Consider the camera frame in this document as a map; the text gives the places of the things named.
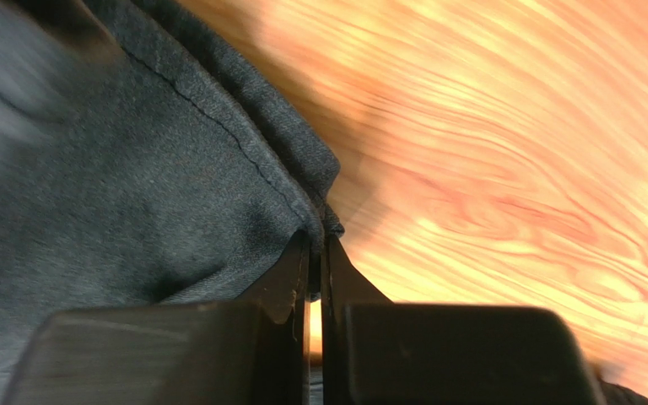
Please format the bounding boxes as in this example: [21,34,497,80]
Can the black denim trousers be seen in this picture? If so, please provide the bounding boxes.
[0,1,343,397]

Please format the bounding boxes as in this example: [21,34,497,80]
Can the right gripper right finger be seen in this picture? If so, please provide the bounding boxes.
[321,238,604,404]

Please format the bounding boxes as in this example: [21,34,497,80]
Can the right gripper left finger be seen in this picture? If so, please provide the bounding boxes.
[3,232,310,405]

